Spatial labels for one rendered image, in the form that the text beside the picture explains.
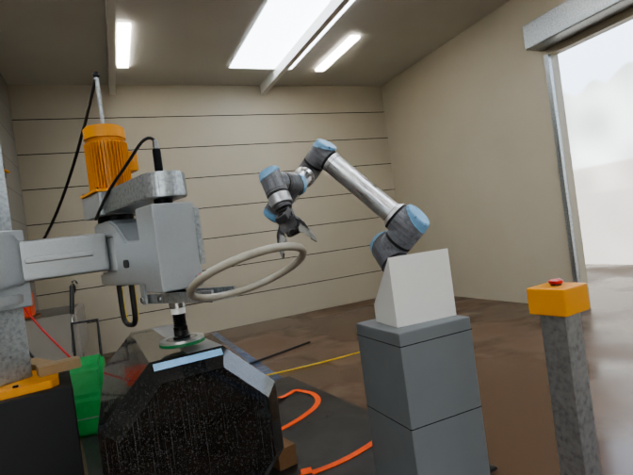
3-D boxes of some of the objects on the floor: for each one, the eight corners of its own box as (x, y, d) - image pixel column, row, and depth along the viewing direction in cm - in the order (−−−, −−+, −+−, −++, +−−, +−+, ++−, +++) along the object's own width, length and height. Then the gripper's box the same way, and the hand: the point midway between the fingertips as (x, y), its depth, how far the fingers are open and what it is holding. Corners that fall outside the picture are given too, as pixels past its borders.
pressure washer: (76, 426, 392) (62, 323, 392) (121, 417, 401) (106, 316, 401) (65, 442, 358) (50, 330, 358) (114, 432, 367) (99, 322, 367)
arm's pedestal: (441, 455, 262) (421, 305, 262) (510, 497, 216) (486, 315, 216) (364, 485, 242) (342, 323, 242) (422, 537, 197) (395, 337, 196)
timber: (298, 463, 273) (295, 443, 272) (280, 471, 266) (277, 450, 266) (272, 448, 297) (269, 429, 297) (255, 455, 290) (253, 435, 290)
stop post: (621, 690, 126) (568, 290, 125) (551, 639, 143) (505, 287, 142) (657, 648, 136) (608, 278, 135) (589, 606, 153) (544, 277, 152)
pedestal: (-69, 598, 200) (-93, 428, 199) (-43, 526, 257) (-61, 392, 256) (99, 532, 233) (79, 384, 232) (89, 480, 290) (73, 362, 290)
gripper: (308, 197, 187) (328, 241, 181) (267, 220, 191) (284, 263, 186) (300, 192, 179) (320, 237, 173) (257, 216, 183) (275, 261, 178)
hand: (299, 251), depth 177 cm, fingers open, 14 cm apart
